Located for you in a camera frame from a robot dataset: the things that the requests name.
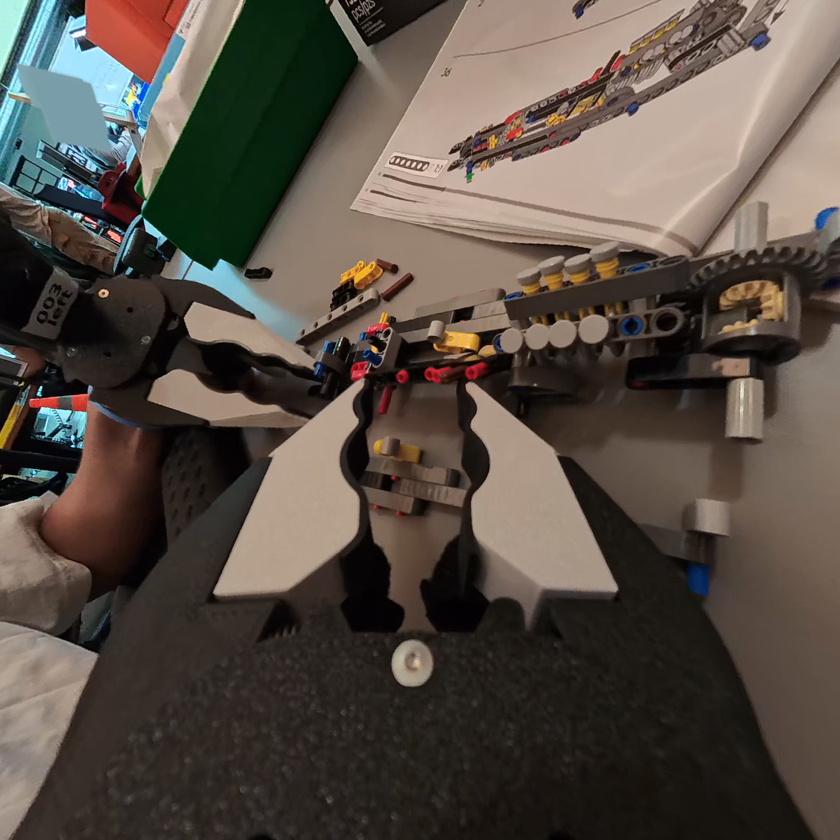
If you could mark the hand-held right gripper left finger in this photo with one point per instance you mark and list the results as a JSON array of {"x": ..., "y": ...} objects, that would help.
[{"x": 295, "y": 518}]

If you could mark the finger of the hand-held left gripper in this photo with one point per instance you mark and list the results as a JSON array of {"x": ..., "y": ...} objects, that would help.
[
  {"x": 229, "y": 331},
  {"x": 216, "y": 401}
]

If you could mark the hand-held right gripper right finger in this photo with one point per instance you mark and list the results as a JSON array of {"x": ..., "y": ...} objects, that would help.
[{"x": 531, "y": 518}]

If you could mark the lego vehicle chassis assembly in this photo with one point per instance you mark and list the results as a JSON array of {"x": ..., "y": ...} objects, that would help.
[{"x": 656, "y": 321}]

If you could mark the person's left forearm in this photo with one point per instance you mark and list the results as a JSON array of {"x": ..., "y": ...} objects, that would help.
[{"x": 105, "y": 499}]

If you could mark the small black lego pin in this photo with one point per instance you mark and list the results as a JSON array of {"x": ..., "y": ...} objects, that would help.
[{"x": 258, "y": 271}]

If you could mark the light grey lego beam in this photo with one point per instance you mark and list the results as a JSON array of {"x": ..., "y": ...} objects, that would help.
[{"x": 341, "y": 316}]

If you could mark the black lego connector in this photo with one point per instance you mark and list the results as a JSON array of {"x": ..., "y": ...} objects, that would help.
[
  {"x": 351, "y": 290},
  {"x": 338, "y": 296}
]

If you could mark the small grey yellow lego subassembly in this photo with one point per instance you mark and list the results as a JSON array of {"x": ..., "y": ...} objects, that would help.
[{"x": 420, "y": 489}]

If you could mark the brown lego axle pin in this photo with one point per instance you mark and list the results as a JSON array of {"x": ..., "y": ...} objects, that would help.
[
  {"x": 397, "y": 287},
  {"x": 387, "y": 266}
]

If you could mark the grey lego connector blue pin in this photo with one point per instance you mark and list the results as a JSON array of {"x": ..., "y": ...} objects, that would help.
[{"x": 705, "y": 518}]

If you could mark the lego instruction booklet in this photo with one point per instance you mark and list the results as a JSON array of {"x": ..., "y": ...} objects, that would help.
[{"x": 590, "y": 170}]

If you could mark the black perforated pad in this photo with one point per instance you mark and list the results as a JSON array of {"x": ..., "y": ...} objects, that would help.
[{"x": 197, "y": 472}]

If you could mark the orange striped cone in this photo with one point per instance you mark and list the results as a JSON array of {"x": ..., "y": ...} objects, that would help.
[{"x": 59, "y": 401}]

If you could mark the small black device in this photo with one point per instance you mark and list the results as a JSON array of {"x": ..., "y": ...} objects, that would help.
[{"x": 143, "y": 246}]

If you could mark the green box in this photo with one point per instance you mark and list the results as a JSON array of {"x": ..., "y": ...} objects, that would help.
[{"x": 262, "y": 131}]

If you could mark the orange red box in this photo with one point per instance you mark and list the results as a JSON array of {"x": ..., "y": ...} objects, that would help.
[{"x": 131, "y": 33}]

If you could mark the black cardboard box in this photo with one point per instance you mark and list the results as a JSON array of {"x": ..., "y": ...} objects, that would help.
[{"x": 387, "y": 16}]

